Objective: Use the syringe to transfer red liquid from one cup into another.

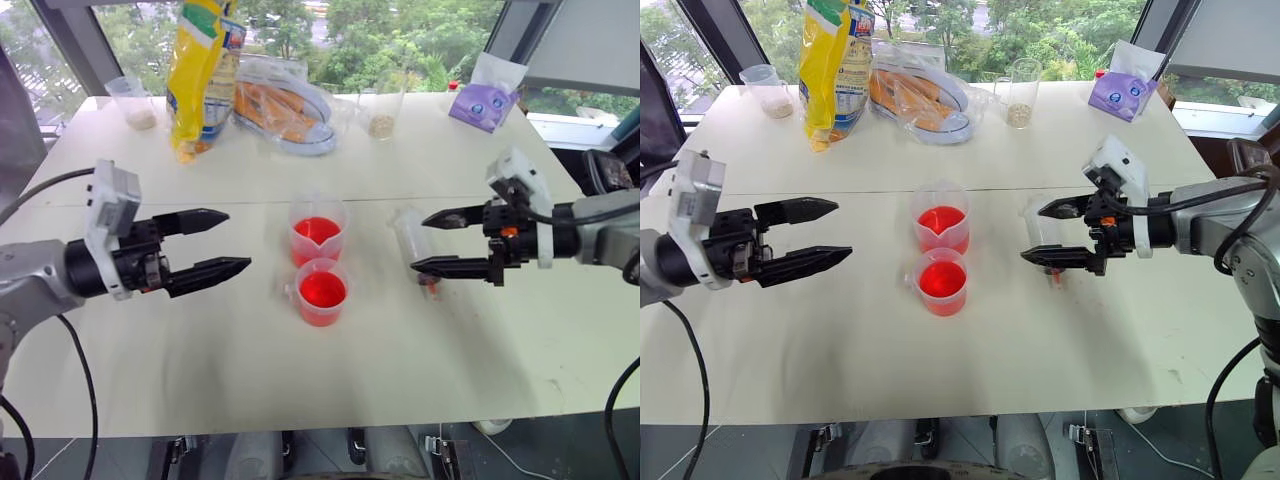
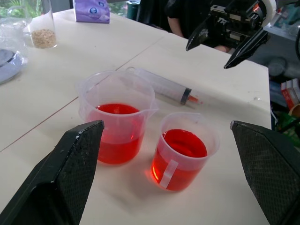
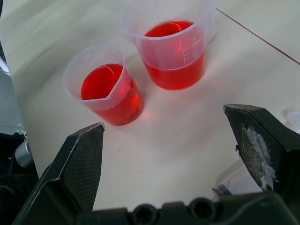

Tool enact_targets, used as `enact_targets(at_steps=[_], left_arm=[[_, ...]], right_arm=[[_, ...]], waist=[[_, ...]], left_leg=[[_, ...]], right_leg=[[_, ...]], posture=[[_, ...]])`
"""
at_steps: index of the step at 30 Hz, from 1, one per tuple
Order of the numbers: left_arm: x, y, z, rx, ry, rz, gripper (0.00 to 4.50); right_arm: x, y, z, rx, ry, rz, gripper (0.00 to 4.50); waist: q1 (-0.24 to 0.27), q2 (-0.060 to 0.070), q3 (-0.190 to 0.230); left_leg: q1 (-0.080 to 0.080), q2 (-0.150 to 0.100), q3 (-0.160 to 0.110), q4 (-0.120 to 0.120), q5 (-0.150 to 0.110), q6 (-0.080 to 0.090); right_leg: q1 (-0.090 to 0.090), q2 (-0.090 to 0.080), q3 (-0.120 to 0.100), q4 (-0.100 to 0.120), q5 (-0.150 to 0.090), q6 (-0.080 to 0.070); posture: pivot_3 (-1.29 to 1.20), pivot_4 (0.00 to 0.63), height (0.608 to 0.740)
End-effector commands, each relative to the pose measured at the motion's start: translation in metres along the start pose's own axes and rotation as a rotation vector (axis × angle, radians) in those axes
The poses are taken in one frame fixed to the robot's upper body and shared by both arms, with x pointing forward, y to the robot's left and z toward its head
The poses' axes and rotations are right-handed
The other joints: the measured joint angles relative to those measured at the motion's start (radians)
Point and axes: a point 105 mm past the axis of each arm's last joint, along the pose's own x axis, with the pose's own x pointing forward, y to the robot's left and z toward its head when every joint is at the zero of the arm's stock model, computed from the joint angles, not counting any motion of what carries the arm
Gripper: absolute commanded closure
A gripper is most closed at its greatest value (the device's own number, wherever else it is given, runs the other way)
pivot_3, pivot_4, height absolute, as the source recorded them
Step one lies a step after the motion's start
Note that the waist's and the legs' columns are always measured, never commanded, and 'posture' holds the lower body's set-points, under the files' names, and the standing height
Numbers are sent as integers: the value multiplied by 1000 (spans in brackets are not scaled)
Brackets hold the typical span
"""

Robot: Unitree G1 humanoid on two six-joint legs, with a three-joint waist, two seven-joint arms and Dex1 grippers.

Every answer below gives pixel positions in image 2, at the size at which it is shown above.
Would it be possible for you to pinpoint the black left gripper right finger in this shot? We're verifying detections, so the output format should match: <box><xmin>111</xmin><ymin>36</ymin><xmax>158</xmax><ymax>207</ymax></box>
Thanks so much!
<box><xmin>230</xmin><ymin>120</ymin><xmax>300</xmax><ymax>225</ymax></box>

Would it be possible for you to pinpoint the green packaging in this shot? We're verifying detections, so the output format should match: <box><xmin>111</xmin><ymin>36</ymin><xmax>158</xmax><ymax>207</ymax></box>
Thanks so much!
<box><xmin>272</xmin><ymin>110</ymin><xmax>300</xmax><ymax>147</ymax></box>

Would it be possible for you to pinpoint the grey round flat object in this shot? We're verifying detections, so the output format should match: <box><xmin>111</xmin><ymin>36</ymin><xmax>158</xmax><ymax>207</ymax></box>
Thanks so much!
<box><xmin>0</xmin><ymin>48</ymin><xmax>24</xmax><ymax>85</ymax></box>

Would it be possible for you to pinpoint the large beaker red liquid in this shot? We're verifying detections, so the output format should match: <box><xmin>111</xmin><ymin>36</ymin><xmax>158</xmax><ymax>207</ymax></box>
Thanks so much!
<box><xmin>75</xmin><ymin>70</ymin><xmax>158</xmax><ymax>166</ymax></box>

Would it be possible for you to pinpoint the glass cylinder with brown grains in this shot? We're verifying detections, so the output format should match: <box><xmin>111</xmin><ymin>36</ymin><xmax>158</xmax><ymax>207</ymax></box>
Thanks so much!
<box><xmin>27</xmin><ymin>0</ymin><xmax>58</xmax><ymax>49</ymax></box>

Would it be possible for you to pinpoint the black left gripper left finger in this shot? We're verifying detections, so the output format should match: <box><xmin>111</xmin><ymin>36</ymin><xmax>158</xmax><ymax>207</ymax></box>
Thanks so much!
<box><xmin>0</xmin><ymin>120</ymin><xmax>105</xmax><ymax>225</ymax></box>

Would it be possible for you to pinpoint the purple tissue pack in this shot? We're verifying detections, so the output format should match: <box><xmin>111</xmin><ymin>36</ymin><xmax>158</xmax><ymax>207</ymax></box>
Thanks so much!
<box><xmin>75</xmin><ymin>0</ymin><xmax>111</xmax><ymax>24</ymax></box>

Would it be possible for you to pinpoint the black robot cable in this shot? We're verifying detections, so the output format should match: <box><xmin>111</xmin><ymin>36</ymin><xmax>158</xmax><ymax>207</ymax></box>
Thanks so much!
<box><xmin>294</xmin><ymin>29</ymin><xmax>300</xmax><ymax>62</ymax></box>

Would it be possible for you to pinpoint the red and white box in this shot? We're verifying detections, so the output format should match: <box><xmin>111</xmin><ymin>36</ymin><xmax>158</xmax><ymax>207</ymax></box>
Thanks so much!
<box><xmin>280</xmin><ymin>78</ymin><xmax>300</xmax><ymax>110</ymax></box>

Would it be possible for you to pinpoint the large clear plastic syringe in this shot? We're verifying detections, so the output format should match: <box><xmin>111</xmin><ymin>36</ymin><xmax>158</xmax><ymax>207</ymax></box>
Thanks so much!
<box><xmin>126</xmin><ymin>67</ymin><xmax>203</xmax><ymax>110</ymax></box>

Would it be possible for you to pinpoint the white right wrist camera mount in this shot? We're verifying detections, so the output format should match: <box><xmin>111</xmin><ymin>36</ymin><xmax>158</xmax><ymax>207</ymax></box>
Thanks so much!
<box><xmin>262</xmin><ymin>0</ymin><xmax>277</xmax><ymax>27</ymax></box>

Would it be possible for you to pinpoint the person in black clothes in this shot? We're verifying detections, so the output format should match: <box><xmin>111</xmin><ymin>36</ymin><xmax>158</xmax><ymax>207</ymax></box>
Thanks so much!
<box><xmin>137</xmin><ymin>0</ymin><xmax>213</xmax><ymax>39</ymax></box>

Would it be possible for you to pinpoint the small beaker red liquid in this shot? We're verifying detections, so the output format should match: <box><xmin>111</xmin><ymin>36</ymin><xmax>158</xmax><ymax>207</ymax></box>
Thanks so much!
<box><xmin>150</xmin><ymin>112</ymin><xmax>220</xmax><ymax>192</ymax></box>

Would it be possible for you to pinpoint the clear plastic bag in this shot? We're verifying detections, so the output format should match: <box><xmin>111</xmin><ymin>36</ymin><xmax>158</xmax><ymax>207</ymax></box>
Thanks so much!
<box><xmin>0</xmin><ymin>5</ymin><xmax>32</xmax><ymax>68</ymax></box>

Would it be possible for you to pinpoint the dark green container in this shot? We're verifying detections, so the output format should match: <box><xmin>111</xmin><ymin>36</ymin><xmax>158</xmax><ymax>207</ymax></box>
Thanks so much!
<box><xmin>126</xmin><ymin>0</ymin><xmax>142</xmax><ymax>21</ymax></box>

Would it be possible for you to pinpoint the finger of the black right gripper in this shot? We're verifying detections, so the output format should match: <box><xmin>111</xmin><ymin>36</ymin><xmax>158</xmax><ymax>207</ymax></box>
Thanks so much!
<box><xmin>223</xmin><ymin>28</ymin><xmax>270</xmax><ymax>69</ymax></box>
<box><xmin>186</xmin><ymin>14</ymin><xmax>213</xmax><ymax>52</ymax></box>

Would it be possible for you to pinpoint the grey rounded pipe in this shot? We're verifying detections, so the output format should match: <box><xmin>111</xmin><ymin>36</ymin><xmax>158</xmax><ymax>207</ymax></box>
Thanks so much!
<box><xmin>268</xmin><ymin>57</ymin><xmax>300</xmax><ymax>79</ymax></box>

